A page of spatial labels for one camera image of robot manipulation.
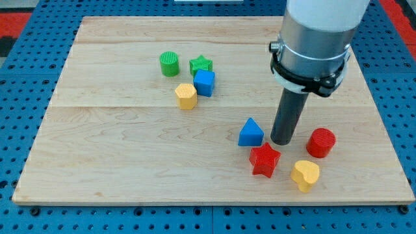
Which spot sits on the red cylinder block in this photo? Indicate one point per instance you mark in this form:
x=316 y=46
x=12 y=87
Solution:
x=320 y=142

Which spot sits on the blue triangle block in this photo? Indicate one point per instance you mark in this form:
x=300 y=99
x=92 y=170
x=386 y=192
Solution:
x=251 y=134

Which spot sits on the wooden board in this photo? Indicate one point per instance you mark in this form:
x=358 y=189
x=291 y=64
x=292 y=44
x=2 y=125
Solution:
x=113 y=134

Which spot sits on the red star block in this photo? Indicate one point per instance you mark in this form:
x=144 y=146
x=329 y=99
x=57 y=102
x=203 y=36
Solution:
x=264 y=160

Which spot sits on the yellow hexagon block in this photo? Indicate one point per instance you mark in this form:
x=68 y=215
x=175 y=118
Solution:
x=186 y=96

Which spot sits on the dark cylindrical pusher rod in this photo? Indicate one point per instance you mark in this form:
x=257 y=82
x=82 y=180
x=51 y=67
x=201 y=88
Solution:
x=289 y=111

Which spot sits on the yellow heart block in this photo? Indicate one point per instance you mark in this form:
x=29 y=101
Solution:
x=305 y=174

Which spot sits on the green star block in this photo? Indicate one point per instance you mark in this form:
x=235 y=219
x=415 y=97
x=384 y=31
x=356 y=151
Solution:
x=200 y=63

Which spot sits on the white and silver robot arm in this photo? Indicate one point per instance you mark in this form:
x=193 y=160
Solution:
x=311 y=52

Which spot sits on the green cylinder block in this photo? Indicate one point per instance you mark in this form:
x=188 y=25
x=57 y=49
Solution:
x=169 y=62

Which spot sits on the blue cube block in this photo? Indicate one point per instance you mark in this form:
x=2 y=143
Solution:
x=204 y=82

